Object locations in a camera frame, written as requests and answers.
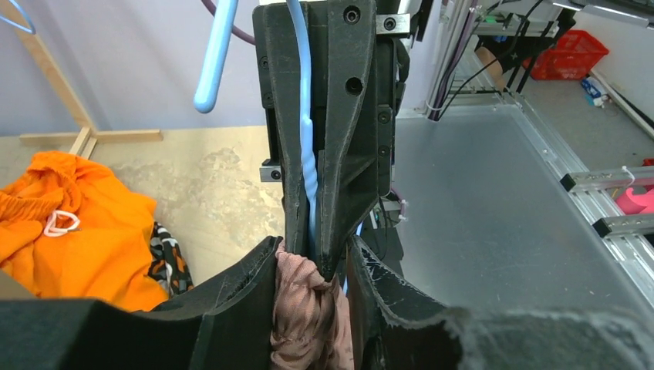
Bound pink plastic clip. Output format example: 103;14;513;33
615;187;653;215

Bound pink shorts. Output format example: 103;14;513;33
270;242;355;369

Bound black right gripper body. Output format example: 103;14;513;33
258;0;435;200

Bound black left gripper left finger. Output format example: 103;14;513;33
1;237;280;369

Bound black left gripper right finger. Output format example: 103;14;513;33
347;236;653;369

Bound orange shorts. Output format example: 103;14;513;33
1;151;169;311

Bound red plastic basket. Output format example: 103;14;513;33
530;29;609;80

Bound light blue wire hanger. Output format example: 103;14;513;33
193;0;365;294

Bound light blue hanger far right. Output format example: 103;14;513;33
1;0;36;35

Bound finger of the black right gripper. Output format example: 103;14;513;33
253;2;308;257
312;1;378;281

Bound camouflage patterned shorts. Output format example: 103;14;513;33
148;222;194;298

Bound white drawstring cord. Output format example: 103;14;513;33
43;210;83;239

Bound wooden clothes rack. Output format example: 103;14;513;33
15;30;164;160

